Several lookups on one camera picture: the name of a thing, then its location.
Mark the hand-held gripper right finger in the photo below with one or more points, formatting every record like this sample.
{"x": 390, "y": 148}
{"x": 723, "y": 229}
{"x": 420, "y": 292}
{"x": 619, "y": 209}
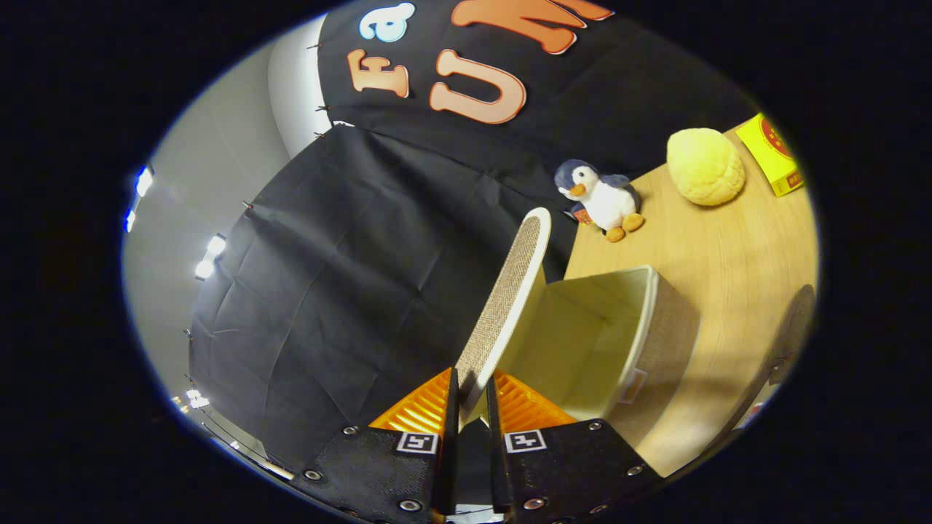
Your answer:
{"x": 495, "y": 437}

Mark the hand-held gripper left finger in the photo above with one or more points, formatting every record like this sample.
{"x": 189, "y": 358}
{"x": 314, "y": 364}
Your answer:
{"x": 451, "y": 422}

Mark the beige fabric storage box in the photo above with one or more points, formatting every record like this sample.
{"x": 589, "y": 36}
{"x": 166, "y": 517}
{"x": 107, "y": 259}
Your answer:
{"x": 582, "y": 342}

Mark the brown fuzzy shoe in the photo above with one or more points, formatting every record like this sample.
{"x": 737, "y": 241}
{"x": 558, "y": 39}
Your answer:
{"x": 795, "y": 327}

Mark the blue white penguin plush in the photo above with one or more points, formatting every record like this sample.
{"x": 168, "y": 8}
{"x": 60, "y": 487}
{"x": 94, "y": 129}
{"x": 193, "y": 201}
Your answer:
{"x": 606, "y": 200}

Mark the yellow bread-shaped plush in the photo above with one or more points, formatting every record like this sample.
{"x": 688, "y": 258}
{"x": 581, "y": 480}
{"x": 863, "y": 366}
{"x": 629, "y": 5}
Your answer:
{"x": 705, "y": 167}

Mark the yellow book red emblem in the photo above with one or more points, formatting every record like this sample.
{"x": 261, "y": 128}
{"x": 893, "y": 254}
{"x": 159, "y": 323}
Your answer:
{"x": 772, "y": 153}

